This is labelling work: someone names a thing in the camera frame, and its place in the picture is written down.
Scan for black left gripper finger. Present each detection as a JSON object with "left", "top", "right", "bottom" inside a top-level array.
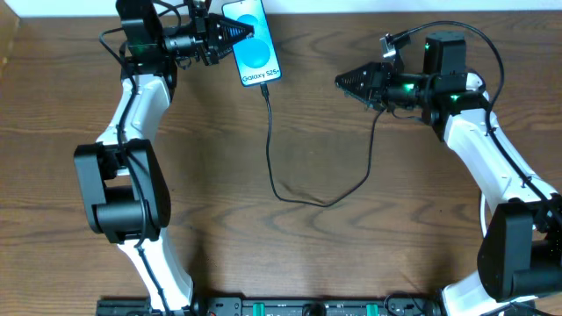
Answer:
[
  {"left": 213, "top": 31, "right": 254, "bottom": 61},
  {"left": 208, "top": 13, "right": 254, "bottom": 35}
]

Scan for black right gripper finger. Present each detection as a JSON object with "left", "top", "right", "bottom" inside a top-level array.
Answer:
[
  {"left": 335, "top": 62, "right": 382, "bottom": 88},
  {"left": 337, "top": 84, "right": 379, "bottom": 108}
]

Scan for blue Galaxy smartphone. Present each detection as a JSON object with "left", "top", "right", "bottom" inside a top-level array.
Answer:
[{"left": 222, "top": 0, "right": 282, "bottom": 87}]

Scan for black USB charging cable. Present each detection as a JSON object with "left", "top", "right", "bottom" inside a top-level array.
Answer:
[{"left": 259, "top": 82, "right": 386, "bottom": 208}]

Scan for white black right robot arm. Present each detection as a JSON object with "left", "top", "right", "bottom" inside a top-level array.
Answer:
[{"left": 335, "top": 31, "right": 561, "bottom": 315}]

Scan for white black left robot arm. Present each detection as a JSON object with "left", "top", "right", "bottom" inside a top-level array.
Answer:
[{"left": 74, "top": 0, "right": 255, "bottom": 315}]

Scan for white power strip cord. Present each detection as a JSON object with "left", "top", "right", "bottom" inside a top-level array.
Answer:
[{"left": 479, "top": 190, "right": 489, "bottom": 238}]

